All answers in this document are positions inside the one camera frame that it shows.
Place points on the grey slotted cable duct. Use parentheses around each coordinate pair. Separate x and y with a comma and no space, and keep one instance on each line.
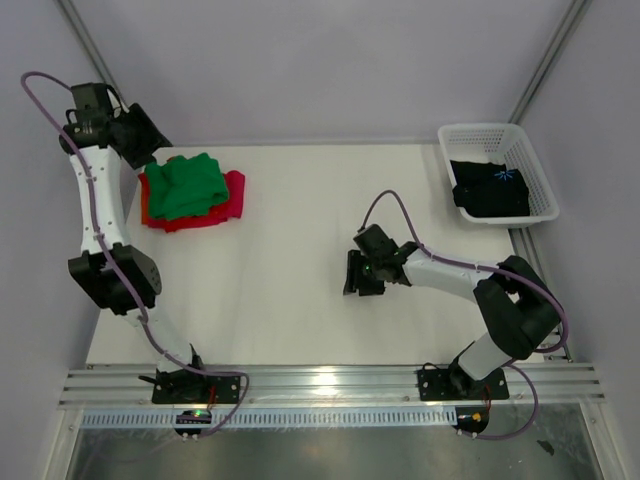
(278,418)

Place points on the black controller board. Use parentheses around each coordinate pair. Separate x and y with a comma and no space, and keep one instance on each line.
(192,422)
(471,421)

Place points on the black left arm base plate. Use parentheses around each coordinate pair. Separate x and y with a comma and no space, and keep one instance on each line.
(183,387)

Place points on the left black controller board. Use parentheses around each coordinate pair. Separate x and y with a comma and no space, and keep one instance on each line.
(192,422)

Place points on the right black controller board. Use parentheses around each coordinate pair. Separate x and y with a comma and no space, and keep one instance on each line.
(471,421)

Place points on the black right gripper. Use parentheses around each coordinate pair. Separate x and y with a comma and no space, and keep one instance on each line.
(355,279)

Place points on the red folded t shirt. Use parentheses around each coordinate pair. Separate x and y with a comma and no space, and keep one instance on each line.
(216,215)

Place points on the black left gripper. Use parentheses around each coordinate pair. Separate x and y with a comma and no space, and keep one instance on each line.
(152,138)

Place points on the black t shirt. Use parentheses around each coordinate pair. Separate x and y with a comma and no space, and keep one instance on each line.
(488,190)

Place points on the white plastic basket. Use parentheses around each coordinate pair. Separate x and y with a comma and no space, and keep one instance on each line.
(500,143)

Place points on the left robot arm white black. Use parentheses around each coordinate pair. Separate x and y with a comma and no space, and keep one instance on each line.
(118,277)

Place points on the green t shirt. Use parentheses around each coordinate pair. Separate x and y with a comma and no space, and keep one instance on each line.
(185,187)

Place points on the orange folded t shirt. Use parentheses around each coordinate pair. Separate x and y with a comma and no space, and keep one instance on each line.
(144,201)

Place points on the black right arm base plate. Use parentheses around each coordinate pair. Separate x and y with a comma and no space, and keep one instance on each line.
(451,383)

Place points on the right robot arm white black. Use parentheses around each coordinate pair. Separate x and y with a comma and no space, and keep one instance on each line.
(518,310)

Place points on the aluminium mounting rail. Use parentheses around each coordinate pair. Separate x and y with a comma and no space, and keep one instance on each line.
(112,386)

